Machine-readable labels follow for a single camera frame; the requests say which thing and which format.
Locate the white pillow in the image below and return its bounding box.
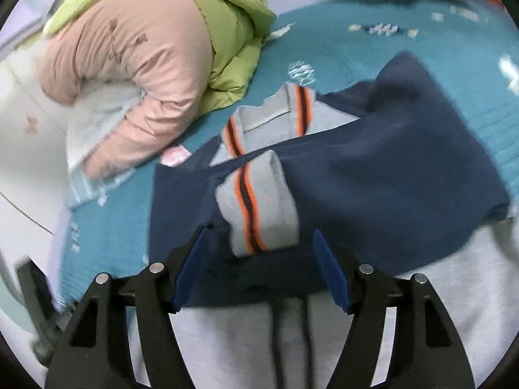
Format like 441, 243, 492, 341
65, 79, 144, 171

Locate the teal candy-print bed mat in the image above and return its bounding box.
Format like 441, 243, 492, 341
0, 0, 519, 321

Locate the pink quilt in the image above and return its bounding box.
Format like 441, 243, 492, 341
41, 0, 213, 181

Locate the green quilt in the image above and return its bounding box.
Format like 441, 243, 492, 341
42, 0, 277, 112

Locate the white butterfly-print wardrobe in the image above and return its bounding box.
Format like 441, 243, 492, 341
0, 36, 82, 252

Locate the dark grey frame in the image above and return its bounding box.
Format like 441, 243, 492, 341
16, 259, 78, 365

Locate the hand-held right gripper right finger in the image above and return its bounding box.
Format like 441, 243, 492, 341
312, 227, 476, 389

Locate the navy and grey sweater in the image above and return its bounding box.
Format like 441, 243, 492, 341
148, 51, 519, 389

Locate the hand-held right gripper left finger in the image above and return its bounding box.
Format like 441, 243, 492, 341
44, 225, 211, 389

